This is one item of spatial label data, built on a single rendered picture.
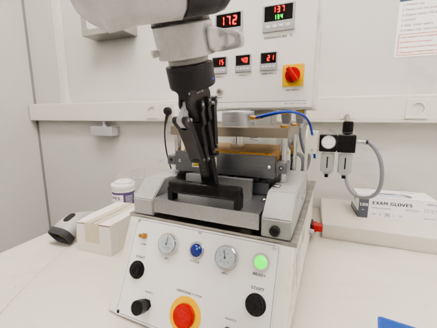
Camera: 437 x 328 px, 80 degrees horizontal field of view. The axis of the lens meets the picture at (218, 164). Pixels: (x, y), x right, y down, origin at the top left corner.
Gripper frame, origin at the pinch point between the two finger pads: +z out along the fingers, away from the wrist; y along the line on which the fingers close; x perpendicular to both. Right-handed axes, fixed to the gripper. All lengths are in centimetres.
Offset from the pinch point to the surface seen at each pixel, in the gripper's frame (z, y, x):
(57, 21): -39, -80, -122
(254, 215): 4.3, 5.2, 10.3
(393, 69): -1, -78, 40
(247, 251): 9.6, 8.5, 9.5
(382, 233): 36, -31, 37
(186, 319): 18.1, 18.2, 1.1
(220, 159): 0.2, -6.1, 0.1
